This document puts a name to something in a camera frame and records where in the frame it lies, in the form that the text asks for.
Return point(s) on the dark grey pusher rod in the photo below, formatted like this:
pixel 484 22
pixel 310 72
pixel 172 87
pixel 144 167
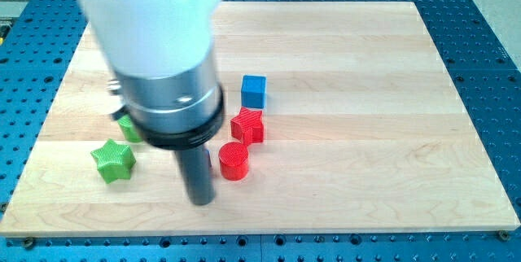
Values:
pixel 196 170

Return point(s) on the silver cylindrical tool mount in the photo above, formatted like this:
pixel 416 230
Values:
pixel 177 110

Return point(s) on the red star block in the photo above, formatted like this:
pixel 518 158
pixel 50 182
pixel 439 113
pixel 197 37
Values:
pixel 248 126

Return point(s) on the green block behind arm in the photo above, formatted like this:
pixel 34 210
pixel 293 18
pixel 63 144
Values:
pixel 127 128

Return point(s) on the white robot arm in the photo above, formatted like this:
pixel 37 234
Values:
pixel 162 55

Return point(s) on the green star block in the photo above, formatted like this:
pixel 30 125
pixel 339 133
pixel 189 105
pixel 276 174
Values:
pixel 114 161

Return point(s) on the blue cube block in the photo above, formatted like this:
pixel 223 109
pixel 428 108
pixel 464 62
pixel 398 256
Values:
pixel 253 91

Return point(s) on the red cylinder block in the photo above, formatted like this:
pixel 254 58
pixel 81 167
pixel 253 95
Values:
pixel 233 158

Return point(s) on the light wooden board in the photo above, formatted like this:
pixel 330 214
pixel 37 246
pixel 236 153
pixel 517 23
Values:
pixel 364 132

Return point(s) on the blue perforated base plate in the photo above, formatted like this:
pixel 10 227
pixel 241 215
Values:
pixel 41 44

